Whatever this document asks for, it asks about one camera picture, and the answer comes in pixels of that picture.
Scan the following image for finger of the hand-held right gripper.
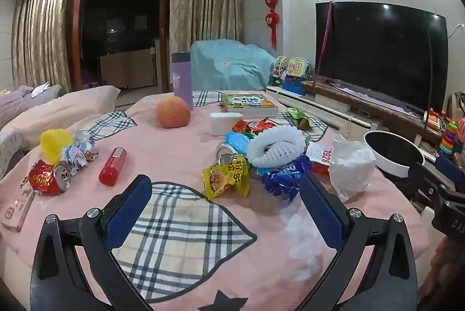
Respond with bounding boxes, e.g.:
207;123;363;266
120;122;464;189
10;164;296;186
407;155;465;213

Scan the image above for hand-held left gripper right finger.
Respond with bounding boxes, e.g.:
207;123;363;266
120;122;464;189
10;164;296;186
298;173;420;311

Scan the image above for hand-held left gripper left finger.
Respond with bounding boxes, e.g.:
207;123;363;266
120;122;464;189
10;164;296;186
31;175;153;311

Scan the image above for white plastic bag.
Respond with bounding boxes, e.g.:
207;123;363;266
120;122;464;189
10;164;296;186
328;139;377;203

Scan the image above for white trash bin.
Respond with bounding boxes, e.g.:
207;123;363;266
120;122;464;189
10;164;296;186
364;130;426;178

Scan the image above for red and white box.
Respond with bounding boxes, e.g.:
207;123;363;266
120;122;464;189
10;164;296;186
304;141;335;176

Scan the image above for red snack packet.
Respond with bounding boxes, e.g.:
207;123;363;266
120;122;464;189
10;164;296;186
251;117;279;136

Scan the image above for blue bottle-shaped packet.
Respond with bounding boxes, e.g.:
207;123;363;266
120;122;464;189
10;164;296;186
224;131;255;155

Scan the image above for orange and blue snack packet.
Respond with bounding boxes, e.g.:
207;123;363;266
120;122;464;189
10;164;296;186
232;120;257;134

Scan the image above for white foam block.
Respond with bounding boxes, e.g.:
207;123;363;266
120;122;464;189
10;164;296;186
208;112;248;136

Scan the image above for person's right hand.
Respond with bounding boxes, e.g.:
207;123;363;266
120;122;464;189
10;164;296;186
418;236;465;311

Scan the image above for red cylindrical tube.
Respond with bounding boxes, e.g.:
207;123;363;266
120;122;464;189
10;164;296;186
98;147;128;186

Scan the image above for orange toy telephone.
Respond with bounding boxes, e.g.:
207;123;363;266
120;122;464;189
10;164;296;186
426;107;443;130

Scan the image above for blue cookie wrapper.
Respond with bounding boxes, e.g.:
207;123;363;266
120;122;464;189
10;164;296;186
259;154;314;203

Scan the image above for tan backpack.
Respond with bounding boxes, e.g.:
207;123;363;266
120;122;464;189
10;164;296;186
446;92;465;123

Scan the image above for crumpled printed wrapper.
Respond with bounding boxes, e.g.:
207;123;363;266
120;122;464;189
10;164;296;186
59;131;101;176

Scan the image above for white foam fruit net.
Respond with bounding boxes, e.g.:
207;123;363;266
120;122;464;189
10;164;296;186
246;127;306;168

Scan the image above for crushed red can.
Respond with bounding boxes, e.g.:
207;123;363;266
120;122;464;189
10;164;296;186
28;160;72;197

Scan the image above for green snack packet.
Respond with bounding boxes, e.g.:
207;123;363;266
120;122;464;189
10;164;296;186
286;108;312;130

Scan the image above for yellow snack packet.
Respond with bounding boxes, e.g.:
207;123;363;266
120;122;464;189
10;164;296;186
202;161;251;200

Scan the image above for orange fruit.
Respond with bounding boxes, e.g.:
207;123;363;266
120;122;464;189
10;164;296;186
156;96;192;129

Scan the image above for white television stand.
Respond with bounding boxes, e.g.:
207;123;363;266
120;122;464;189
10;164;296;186
266;82;443;149

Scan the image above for pink sofa cushions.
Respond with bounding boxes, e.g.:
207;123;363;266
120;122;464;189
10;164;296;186
0;84;121;166

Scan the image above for black television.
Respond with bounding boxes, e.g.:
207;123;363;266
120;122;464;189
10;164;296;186
314;0;449;116

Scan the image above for stack of picture books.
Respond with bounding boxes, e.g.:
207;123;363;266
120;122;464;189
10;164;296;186
221;93;279;118

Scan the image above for furniture under teal cover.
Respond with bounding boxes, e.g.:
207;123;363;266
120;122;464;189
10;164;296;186
189;39;277;92

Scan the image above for pink hoop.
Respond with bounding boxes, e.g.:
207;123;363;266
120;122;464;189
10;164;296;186
314;2;334;79

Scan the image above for beige patterned curtain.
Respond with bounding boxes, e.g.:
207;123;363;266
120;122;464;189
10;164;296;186
169;0;245;54
10;0;72;94

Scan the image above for wooden framed glass door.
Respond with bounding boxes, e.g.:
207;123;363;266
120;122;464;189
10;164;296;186
66;0;171;94

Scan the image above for rainbow stacking ring toy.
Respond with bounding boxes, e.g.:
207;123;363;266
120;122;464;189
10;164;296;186
437;121;461;158

